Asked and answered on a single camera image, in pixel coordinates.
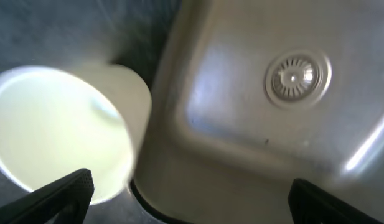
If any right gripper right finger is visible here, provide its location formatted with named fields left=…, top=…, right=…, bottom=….
left=288, top=177, right=384, bottom=224

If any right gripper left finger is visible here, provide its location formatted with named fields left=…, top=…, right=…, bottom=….
left=0, top=168, right=95, bottom=224

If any white cup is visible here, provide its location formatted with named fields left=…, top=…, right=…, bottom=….
left=0, top=63, right=152, bottom=206

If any steel sink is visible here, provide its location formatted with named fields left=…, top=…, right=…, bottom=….
left=131, top=0, right=384, bottom=224

